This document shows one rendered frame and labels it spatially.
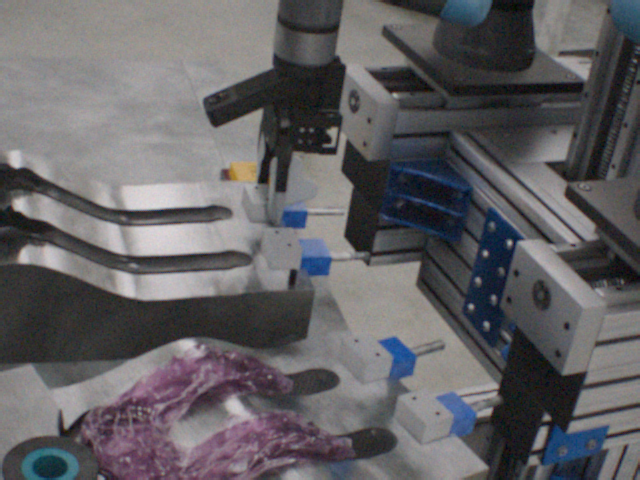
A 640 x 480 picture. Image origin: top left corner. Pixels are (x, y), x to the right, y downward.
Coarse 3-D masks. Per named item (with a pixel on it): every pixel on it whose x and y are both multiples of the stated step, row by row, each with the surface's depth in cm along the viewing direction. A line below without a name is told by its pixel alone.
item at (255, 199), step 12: (252, 192) 143; (264, 192) 143; (252, 204) 141; (264, 204) 141; (300, 204) 145; (252, 216) 142; (264, 216) 142; (288, 216) 143; (300, 216) 144; (300, 228) 145
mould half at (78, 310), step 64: (128, 192) 145; (192, 192) 147; (0, 256) 119; (64, 256) 123; (256, 256) 135; (0, 320) 122; (64, 320) 124; (128, 320) 126; (192, 320) 129; (256, 320) 131
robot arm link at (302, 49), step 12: (276, 24) 132; (276, 36) 132; (288, 36) 130; (300, 36) 129; (312, 36) 129; (324, 36) 130; (336, 36) 132; (276, 48) 132; (288, 48) 131; (300, 48) 130; (312, 48) 130; (324, 48) 131; (336, 48) 134; (288, 60) 131; (300, 60) 131; (312, 60) 131; (324, 60) 132
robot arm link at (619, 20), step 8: (616, 0) 93; (624, 0) 93; (632, 0) 92; (616, 8) 94; (624, 8) 93; (632, 8) 92; (616, 16) 94; (624, 16) 93; (632, 16) 93; (616, 24) 95; (624, 24) 94; (632, 24) 93; (624, 32) 95; (632, 32) 94
